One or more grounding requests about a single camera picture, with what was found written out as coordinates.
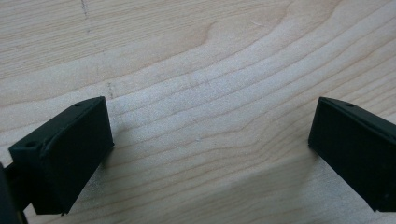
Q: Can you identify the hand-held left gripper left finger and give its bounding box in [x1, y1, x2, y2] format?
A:
[4, 95, 115, 217]

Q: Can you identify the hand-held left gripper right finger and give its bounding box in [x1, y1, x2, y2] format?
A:
[307, 96, 396, 213]

